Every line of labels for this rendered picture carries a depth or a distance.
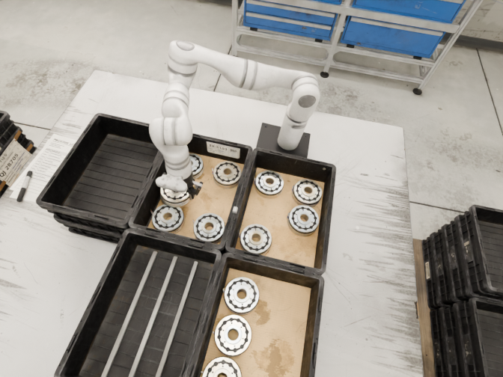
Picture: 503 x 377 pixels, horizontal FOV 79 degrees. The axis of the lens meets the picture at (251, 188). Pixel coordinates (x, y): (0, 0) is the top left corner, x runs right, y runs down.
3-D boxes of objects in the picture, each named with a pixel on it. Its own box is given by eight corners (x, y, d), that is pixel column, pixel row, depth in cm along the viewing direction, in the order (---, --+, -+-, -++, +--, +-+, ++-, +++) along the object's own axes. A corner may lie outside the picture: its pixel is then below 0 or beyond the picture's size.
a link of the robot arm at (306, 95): (324, 93, 100) (310, 126, 115) (320, 72, 104) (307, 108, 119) (296, 90, 99) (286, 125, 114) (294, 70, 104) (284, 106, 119)
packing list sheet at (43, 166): (49, 133, 135) (49, 132, 135) (99, 143, 134) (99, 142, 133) (4, 196, 118) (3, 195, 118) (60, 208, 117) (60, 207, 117)
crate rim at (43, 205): (99, 116, 115) (96, 111, 113) (174, 132, 113) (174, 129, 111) (37, 207, 95) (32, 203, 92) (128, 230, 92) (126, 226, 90)
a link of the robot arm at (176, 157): (156, 169, 85) (188, 170, 86) (144, 132, 72) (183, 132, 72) (159, 149, 88) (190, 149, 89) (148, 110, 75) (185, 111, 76)
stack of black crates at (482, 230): (420, 238, 180) (471, 203, 142) (471, 250, 179) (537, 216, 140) (426, 309, 160) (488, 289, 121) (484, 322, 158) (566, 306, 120)
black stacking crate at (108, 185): (108, 133, 123) (97, 113, 113) (177, 149, 121) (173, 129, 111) (53, 220, 103) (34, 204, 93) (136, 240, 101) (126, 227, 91)
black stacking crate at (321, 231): (252, 166, 119) (254, 147, 109) (327, 182, 117) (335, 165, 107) (224, 262, 99) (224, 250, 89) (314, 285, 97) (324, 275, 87)
